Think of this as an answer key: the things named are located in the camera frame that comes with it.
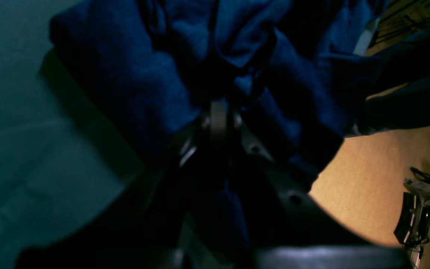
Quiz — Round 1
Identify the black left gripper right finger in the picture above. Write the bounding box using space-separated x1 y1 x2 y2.
219 102 411 269

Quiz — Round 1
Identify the dark blue t-shirt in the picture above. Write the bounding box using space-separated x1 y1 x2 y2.
50 0 388 259

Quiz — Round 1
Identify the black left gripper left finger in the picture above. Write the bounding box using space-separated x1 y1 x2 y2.
15 102 219 269

